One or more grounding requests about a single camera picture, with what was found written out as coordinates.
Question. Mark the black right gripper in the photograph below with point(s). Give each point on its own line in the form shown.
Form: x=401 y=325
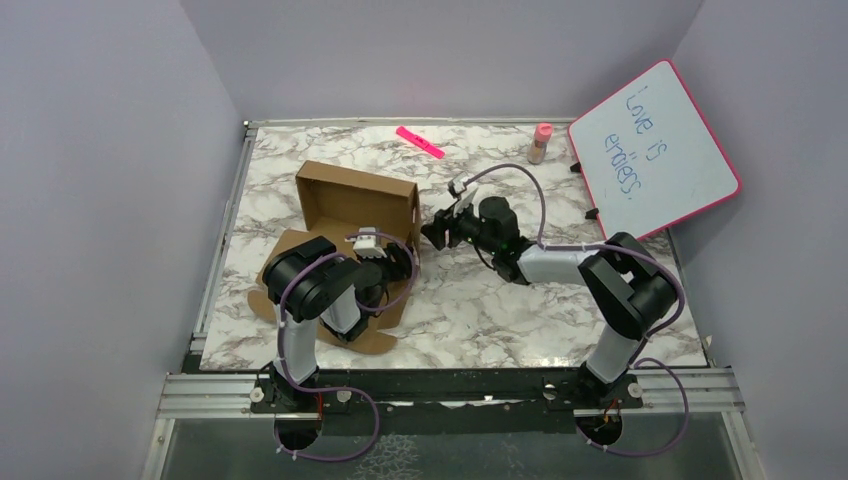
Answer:
x=444 y=218

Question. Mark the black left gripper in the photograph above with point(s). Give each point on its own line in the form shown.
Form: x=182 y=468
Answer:
x=402 y=267

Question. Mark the brown cardboard box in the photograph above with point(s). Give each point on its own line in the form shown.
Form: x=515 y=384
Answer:
x=337 y=201

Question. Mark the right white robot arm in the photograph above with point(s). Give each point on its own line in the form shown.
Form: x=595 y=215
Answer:
x=632 y=291

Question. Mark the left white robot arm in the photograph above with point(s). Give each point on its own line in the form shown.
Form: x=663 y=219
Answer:
x=314 y=284

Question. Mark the pink highlighter marker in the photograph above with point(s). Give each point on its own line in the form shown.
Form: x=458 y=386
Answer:
x=420 y=142

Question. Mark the pink-capped pen jar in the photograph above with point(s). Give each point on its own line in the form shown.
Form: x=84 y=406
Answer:
x=537 y=149

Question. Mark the pink-framed whiteboard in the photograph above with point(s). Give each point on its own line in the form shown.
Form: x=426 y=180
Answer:
x=649 y=157

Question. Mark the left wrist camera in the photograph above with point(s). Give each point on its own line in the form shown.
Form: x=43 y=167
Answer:
x=367 y=243

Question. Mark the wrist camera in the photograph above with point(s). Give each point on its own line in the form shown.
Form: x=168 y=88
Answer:
x=367 y=243
x=463 y=190

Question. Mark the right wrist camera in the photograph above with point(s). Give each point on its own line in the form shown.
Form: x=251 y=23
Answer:
x=463 y=190

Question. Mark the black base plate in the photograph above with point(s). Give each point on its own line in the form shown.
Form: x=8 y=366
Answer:
x=359 y=403

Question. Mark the aluminium frame rail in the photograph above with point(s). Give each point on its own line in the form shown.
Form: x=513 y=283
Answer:
x=461 y=316

